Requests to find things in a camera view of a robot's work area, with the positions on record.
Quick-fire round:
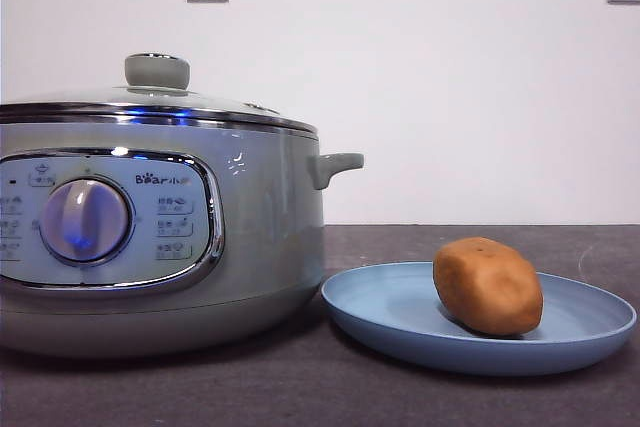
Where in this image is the brown potato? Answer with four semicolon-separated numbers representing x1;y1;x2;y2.
432;236;544;338

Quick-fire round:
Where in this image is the glass lid with grey knob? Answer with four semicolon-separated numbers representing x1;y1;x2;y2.
0;52;319;137

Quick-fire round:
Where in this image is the grey-green electric steamer pot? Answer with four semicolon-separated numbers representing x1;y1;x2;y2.
0;119;365;360

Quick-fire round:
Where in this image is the blue round plate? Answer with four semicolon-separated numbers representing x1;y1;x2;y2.
320;260;638;378

